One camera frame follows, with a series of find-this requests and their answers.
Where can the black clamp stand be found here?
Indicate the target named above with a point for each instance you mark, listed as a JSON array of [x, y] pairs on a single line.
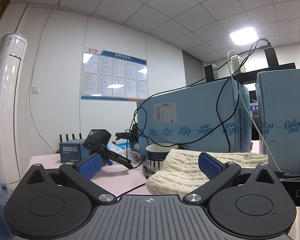
[[133, 137]]

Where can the spare black hand-held gripper device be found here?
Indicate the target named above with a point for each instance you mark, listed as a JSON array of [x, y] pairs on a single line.
[[97, 140]]

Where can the white power strip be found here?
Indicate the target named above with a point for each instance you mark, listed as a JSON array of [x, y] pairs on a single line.
[[236, 61]]

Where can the black shelf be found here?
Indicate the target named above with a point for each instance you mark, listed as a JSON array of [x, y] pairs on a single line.
[[270, 71]]

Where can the white tower air conditioner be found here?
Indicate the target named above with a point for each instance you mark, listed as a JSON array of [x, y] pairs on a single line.
[[7, 92]]

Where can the ceiling light panel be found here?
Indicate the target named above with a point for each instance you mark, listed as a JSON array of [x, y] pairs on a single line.
[[243, 35]]

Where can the small blue box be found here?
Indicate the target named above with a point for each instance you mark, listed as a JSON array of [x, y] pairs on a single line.
[[70, 152]]

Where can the large blue cardboard box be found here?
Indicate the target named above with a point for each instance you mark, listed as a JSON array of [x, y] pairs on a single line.
[[195, 110], [282, 100]]

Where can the crumpled plastic bag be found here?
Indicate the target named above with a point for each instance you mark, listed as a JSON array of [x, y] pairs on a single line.
[[117, 150]]

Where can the dark grey box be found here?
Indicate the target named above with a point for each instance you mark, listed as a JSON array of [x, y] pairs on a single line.
[[210, 73]]

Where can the blue and white ceramic bowl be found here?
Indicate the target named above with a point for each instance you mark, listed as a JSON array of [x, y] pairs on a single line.
[[155, 156]]

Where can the white knitted sweater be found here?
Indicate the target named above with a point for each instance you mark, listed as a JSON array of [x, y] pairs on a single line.
[[182, 172]]

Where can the black router with antennas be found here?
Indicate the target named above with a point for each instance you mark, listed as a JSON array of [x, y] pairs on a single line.
[[61, 138]]

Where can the white light switch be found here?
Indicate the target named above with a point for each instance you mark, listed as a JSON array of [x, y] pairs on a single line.
[[35, 90]]

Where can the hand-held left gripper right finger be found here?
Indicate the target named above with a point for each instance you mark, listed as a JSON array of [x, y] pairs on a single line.
[[210, 166]]

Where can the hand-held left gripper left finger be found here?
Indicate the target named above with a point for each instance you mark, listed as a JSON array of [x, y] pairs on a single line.
[[90, 166]]

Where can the wall notice board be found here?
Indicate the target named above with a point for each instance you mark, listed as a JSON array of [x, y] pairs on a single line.
[[115, 73]]

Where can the black marker pen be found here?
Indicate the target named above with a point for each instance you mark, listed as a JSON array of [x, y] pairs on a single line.
[[145, 172]]

